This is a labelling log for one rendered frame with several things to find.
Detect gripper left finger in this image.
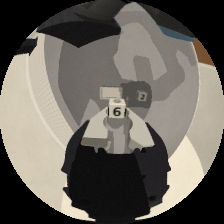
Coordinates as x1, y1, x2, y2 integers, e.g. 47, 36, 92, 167
61, 107, 109, 174

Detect beige rectangular tray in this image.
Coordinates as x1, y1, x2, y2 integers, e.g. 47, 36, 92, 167
100, 86, 123, 99

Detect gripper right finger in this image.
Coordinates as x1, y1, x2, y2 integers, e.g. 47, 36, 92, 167
124, 108, 171, 172

